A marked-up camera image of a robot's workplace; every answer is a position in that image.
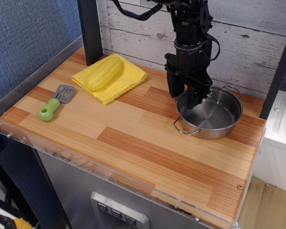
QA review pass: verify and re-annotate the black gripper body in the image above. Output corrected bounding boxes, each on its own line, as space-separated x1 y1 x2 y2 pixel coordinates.
165 39 213 99

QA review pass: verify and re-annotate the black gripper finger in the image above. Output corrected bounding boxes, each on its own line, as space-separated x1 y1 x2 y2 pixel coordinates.
167 70 185 98
187 87 204 109

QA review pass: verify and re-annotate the stainless steel pot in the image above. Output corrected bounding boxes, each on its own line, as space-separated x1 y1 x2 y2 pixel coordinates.
174 86 243 139

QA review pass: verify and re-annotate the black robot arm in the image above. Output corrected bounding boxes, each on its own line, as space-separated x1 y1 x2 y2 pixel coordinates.
147 0 215 109

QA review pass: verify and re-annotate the yellow folded cloth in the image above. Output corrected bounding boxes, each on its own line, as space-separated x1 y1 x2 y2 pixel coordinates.
71 54 147 104

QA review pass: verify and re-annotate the yellow toy corn cob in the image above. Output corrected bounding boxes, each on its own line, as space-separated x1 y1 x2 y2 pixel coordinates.
85 57 122 91

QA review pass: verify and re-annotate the white side cabinet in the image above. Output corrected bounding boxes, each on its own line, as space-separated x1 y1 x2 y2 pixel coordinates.
253 91 286 190

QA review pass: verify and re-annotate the clear acrylic table guard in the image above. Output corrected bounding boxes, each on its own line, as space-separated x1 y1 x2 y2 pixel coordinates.
0 38 266 229

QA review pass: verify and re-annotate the stainless steel cabinet front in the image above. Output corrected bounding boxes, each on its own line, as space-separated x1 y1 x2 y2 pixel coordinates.
37 149 215 229

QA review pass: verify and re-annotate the silver dispenser button panel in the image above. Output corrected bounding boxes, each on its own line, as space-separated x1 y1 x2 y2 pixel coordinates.
90 191 150 229

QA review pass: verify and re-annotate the yellow object bottom left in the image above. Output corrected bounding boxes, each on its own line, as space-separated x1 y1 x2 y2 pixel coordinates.
13 218 33 229

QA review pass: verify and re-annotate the black braided cable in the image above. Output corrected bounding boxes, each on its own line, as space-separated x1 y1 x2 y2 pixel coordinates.
112 0 163 21

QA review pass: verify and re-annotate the black right frame post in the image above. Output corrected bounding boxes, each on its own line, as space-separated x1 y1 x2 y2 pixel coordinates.
259 45 286 120

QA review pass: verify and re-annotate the black frame post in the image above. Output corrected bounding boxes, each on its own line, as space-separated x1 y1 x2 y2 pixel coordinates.
259 45 286 120
77 0 103 66

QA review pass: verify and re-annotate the black left frame post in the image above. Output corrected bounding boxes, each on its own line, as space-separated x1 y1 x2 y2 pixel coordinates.
77 0 103 66

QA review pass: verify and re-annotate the green handled grey spatula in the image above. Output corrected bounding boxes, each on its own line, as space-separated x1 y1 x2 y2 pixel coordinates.
38 84 75 122

